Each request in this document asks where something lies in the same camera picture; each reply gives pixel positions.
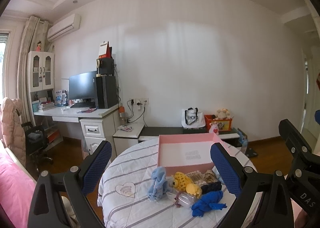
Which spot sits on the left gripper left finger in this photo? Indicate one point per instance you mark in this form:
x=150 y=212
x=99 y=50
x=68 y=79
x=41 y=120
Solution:
x=47 y=208

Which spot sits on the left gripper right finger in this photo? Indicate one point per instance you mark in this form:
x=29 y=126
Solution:
x=274 y=208

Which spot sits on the dark navy scrunchie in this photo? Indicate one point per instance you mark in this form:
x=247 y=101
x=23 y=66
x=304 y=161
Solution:
x=211 y=187

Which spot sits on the royal blue knitted cloth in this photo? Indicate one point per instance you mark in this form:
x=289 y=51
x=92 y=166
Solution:
x=207 y=203

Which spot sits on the clear pouch with strap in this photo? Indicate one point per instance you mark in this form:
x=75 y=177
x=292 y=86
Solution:
x=181 y=199

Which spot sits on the light blue fleece sock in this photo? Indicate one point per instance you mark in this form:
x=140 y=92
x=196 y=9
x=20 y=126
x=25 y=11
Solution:
x=160 y=185

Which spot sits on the pink bed cover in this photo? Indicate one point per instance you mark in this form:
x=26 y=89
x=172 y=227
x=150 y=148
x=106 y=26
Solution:
x=16 y=191

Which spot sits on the black office chair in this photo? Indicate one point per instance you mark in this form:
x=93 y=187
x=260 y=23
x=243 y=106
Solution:
x=36 y=141

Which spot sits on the beige leopard fuzzy cloth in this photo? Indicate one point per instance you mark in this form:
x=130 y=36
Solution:
x=201 y=179

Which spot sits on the white striped table cover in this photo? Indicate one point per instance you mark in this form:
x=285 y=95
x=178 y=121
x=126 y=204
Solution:
x=123 y=194

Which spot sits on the pink quilted jacket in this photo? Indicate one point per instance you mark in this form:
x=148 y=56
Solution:
x=12 y=131

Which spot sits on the red toy box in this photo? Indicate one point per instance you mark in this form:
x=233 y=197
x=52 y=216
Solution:
x=224 y=125

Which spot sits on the pink shallow box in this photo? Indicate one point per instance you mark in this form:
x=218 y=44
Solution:
x=187 y=152

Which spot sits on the beige plush toy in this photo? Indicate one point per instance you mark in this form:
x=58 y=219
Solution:
x=222 y=114

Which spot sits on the white desk with drawers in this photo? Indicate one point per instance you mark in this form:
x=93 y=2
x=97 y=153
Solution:
x=97 y=126

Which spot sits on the stack of books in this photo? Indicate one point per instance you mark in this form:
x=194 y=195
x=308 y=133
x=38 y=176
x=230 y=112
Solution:
x=46 y=106

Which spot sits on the small white side cabinet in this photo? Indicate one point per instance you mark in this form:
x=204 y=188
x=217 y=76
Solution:
x=124 y=140

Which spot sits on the white tote bag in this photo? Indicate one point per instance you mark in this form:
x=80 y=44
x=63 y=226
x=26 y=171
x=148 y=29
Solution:
x=192 y=118

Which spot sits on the black keyboard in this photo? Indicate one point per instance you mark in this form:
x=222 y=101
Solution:
x=84 y=105

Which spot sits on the low black white bench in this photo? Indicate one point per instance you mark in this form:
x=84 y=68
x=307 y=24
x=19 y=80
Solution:
x=231 y=137

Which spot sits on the black computer monitor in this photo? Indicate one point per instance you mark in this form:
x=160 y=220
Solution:
x=81 y=86

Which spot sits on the black computer tower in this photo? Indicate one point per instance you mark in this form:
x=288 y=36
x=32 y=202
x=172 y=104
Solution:
x=105 y=91

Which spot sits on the white glass door cabinet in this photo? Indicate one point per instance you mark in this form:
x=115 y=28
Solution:
x=40 y=71

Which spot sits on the black speaker box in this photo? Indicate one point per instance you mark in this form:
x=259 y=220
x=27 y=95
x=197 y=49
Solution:
x=105 y=66

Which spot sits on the pink doll figure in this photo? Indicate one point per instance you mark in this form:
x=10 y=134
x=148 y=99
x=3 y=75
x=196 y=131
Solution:
x=38 y=46

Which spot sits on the red white calendar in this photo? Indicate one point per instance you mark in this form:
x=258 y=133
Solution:
x=105 y=51

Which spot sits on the beige curtain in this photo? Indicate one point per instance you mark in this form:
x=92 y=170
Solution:
x=34 y=30

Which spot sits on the white air conditioner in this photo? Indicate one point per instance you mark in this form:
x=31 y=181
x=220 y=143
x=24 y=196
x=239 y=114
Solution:
x=65 y=26

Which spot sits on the white wall outlets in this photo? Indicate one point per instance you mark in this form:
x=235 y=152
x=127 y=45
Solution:
x=137 y=101

